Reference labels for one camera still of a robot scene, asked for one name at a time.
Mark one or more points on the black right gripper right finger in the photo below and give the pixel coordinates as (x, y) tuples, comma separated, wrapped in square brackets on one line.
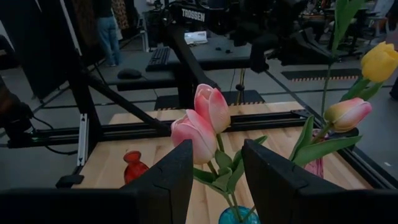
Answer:
[(280, 199)]

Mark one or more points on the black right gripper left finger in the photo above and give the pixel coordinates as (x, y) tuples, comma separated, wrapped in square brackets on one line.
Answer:
[(149, 205)]

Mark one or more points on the red glass vase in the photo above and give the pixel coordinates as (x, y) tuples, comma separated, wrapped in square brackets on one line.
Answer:
[(133, 171)]

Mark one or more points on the pink glass vase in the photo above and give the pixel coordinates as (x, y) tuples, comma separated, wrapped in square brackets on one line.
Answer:
[(315, 168)]

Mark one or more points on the blue glass vase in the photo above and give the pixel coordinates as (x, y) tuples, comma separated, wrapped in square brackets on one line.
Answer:
[(227, 217)]

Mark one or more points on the black tripod stand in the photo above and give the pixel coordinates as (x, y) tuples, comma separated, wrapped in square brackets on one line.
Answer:
[(239, 87)]

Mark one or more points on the grey desk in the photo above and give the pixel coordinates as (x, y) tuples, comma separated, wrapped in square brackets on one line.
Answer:
[(211, 53)]

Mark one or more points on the white label card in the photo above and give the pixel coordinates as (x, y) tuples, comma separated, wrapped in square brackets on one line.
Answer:
[(196, 37)]

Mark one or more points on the black computer mouse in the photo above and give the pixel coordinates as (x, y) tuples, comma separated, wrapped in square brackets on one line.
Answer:
[(129, 73)]

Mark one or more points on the black keyboard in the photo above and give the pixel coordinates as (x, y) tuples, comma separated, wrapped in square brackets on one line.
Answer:
[(158, 59)]

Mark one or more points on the person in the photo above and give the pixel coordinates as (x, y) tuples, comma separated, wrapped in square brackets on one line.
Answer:
[(109, 34)]

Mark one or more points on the black partition panel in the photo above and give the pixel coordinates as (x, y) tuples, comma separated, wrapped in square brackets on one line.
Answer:
[(40, 46)]

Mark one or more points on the silver aluminium bracket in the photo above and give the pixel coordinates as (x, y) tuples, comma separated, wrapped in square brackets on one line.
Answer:
[(82, 140)]

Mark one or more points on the black frame diagonal brace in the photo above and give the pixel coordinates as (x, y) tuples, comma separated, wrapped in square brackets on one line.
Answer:
[(130, 105)]

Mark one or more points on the black frame upright post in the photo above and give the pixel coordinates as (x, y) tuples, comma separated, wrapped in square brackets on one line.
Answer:
[(81, 99), (188, 65)]

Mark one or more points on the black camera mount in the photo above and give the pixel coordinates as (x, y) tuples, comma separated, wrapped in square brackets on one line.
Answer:
[(17, 124)]

